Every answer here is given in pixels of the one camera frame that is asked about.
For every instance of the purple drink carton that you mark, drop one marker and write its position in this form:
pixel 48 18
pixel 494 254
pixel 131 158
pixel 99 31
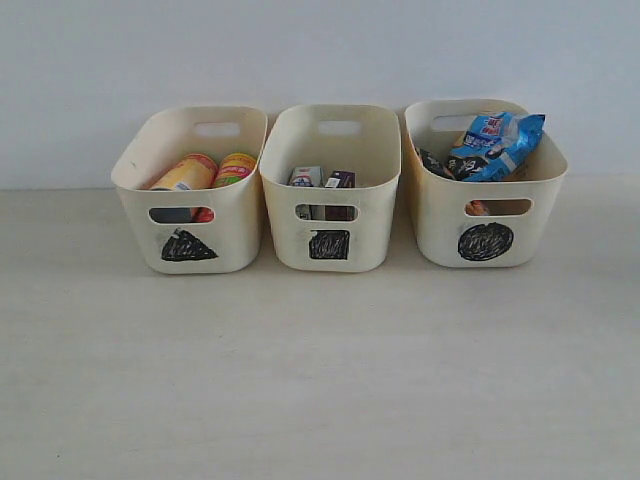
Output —
pixel 341 179

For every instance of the white blue milk carton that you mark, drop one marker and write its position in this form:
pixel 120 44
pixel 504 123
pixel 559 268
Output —
pixel 306 176

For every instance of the pink Lays chips can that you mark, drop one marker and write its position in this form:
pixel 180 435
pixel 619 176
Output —
pixel 232 169

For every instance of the yellow Lays chips can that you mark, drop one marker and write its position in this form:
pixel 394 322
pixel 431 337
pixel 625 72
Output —
pixel 195 171

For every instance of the black orange snack bag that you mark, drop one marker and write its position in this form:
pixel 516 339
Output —
pixel 434 165

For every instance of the blue noodle snack bag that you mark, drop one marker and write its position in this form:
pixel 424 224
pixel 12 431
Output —
pixel 494 146

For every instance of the cream bin with square mark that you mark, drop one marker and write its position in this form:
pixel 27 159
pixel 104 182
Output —
pixel 324 228

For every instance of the cream bin with triangle mark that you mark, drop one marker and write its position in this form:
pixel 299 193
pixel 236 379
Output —
pixel 204 231

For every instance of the cream bin with circle mark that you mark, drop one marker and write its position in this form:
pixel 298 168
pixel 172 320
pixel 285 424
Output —
pixel 476 224

